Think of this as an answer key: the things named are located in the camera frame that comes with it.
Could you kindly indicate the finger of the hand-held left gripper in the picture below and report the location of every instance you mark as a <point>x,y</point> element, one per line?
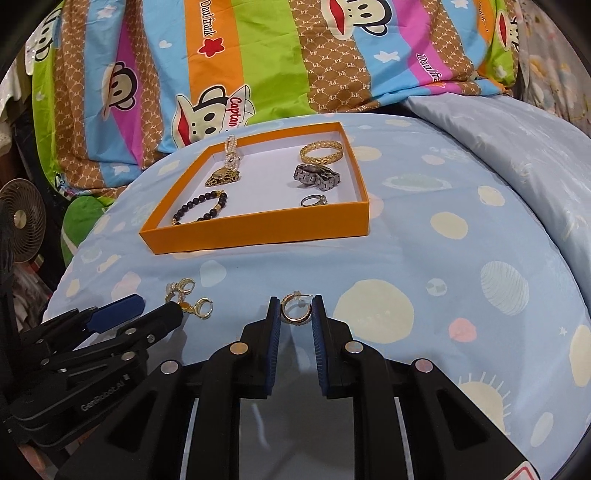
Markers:
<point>117,309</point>
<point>157,321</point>

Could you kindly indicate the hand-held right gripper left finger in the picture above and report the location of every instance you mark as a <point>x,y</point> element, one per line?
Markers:
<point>274,346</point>

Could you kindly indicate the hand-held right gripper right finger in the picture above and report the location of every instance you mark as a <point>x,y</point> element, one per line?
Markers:
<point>318,346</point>

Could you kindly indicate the orange cardboard box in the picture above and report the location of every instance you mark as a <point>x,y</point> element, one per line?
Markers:
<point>254,230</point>

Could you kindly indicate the gold wrist watch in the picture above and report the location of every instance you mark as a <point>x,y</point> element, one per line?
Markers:
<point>221,177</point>

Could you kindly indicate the silver wrist watch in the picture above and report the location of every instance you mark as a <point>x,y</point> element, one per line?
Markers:
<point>323,180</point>

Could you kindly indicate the gold braided bangle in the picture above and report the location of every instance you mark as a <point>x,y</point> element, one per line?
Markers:
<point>323,159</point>

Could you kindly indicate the green pillow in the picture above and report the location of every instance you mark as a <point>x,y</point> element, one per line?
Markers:
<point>83,221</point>

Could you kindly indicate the electric fan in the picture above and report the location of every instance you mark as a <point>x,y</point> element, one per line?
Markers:
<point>21,217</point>

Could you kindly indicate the pale blue quilt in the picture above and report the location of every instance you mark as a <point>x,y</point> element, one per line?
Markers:
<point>531,147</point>

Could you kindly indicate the striped cartoon monkey blanket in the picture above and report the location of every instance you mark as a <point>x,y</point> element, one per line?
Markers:
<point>277,55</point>

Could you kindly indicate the grey floral cloth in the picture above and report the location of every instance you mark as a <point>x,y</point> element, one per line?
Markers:
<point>554,69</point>

